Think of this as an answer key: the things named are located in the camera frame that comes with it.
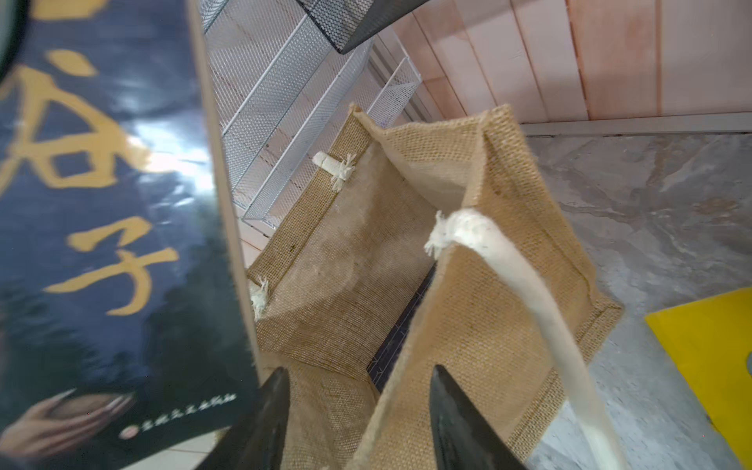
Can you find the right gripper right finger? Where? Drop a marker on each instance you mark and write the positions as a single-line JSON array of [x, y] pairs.
[[462, 437]]

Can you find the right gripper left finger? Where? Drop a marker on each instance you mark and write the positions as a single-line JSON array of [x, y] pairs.
[[257, 439]]

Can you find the blue book yellow label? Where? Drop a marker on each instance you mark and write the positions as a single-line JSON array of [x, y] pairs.
[[384, 360]]

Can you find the brown canvas tote bag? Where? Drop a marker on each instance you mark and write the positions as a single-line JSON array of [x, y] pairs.
[[514, 312]]

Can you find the dark portrait book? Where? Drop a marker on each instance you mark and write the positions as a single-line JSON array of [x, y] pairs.
[[122, 329]]

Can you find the yellow book left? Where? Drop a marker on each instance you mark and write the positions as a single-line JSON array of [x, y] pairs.
[[710, 343]]

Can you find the white wire mesh shelf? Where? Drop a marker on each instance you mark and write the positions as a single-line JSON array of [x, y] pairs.
[[283, 94]]

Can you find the black mesh wall basket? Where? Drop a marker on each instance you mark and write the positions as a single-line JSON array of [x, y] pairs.
[[347, 24]]

